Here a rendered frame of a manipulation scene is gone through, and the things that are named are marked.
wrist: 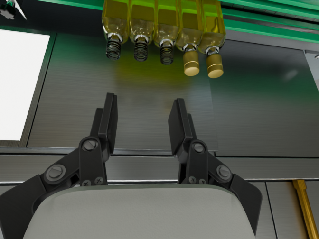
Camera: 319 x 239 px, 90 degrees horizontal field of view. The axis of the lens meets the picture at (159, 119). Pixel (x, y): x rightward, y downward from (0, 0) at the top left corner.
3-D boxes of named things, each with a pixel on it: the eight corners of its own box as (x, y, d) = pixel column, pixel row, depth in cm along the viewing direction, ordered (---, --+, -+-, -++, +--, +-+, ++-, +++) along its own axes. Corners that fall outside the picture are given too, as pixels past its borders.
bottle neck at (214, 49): (203, 54, 40) (205, 70, 39) (209, 45, 37) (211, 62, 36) (215, 55, 41) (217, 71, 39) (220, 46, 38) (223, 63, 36)
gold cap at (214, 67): (204, 55, 37) (207, 71, 36) (221, 51, 36) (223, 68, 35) (206, 65, 40) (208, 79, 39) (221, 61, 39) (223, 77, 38)
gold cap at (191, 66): (181, 60, 39) (182, 76, 37) (185, 50, 35) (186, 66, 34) (195, 61, 39) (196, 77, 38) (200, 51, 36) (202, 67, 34)
